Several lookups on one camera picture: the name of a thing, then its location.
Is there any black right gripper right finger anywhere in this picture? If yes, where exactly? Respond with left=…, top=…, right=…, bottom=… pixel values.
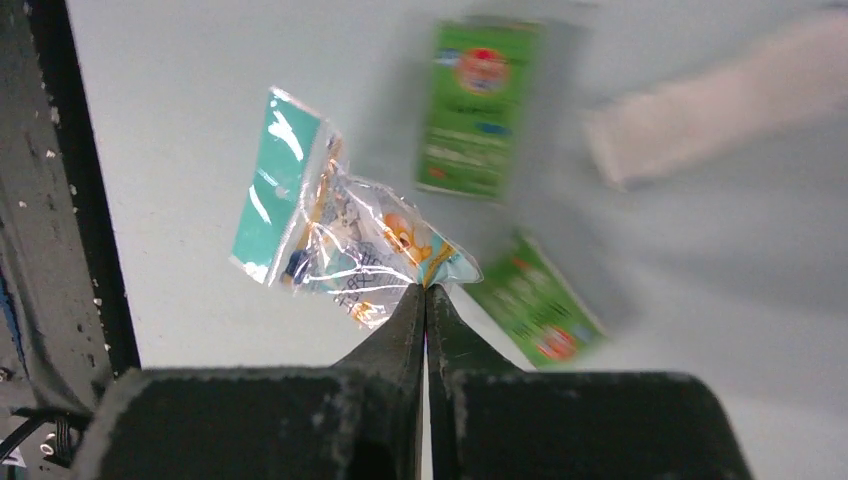
left=427, top=287, right=752, bottom=479

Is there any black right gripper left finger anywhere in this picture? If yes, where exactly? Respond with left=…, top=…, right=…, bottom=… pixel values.
left=71, top=285, right=424, bottom=479

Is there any green flat sachet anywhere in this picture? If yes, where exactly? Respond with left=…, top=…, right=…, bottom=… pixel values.
left=464, top=230, right=605, bottom=368

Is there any green small box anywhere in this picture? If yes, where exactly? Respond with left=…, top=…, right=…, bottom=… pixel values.
left=415, top=17, right=542, bottom=201

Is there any teal mask packet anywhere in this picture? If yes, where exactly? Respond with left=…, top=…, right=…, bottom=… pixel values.
left=230, top=87, right=483, bottom=329

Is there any white bandage roll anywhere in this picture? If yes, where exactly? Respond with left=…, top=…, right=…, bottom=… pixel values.
left=583, top=5, right=847, bottom=189

